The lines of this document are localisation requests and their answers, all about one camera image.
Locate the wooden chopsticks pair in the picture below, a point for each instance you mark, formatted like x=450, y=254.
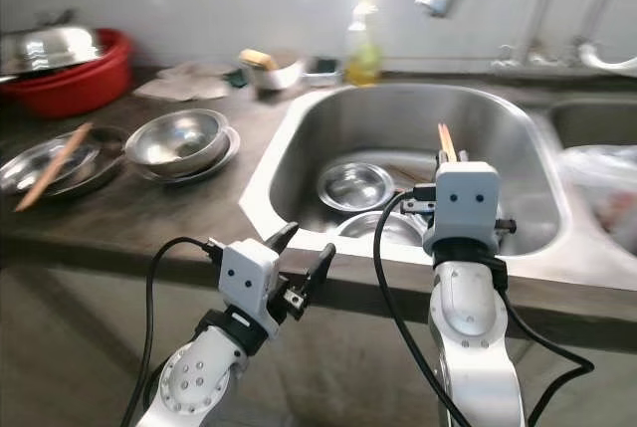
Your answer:
x=446, y=140

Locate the large steel bowl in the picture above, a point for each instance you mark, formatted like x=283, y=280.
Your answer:
x=179, y=138

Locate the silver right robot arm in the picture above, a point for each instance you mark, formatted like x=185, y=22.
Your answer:
x=468, y=347

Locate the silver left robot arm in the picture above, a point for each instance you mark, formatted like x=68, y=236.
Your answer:
x=199, y=377

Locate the stainless steel sink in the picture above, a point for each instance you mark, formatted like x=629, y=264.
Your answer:
x=508, y=118

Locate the small steel bowl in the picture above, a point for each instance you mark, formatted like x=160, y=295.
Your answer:
x=355, y=186

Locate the deep steel plate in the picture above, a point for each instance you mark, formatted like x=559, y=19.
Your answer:
x=227, y=160

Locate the yellow spray bottle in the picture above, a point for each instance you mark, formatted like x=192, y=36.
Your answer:
x=363, y=54

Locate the small soap dish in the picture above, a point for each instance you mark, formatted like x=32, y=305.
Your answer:
x=323, y=71

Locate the clear plastic bag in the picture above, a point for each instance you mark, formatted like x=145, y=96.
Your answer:
x=602, y=188

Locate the small white bowl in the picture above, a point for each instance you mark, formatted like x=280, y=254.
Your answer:
x=281, y=77

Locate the green scouring pad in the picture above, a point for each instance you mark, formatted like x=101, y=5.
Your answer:
x=237, y=77

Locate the yellow sponge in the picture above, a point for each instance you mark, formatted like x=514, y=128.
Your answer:
x=256, y=59

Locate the crumpled beige cloth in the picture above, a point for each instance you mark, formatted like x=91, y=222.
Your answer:
x=179, y=84

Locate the silver faucet with white spout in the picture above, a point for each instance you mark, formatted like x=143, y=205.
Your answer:
x=607, y=57

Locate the shallow steel plate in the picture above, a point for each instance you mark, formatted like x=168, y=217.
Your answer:
x=105, y=153

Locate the wooden chopstick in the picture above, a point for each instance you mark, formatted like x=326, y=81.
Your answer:
x=55, y=166

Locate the steel pot lid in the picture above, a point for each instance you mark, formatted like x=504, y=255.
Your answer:
x=50, y=49

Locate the red plastic basin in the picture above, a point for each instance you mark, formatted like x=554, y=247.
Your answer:
x=80, y=94

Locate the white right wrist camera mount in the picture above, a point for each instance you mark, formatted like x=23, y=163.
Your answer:
x=461, y=203

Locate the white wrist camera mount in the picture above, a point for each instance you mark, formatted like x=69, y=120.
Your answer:
x=249, y=283
x=461, y=203

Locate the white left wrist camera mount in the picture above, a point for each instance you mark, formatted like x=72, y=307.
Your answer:
x=249, y=283

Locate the silver wall faucet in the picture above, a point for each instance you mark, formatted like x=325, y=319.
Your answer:
x=539, y=19

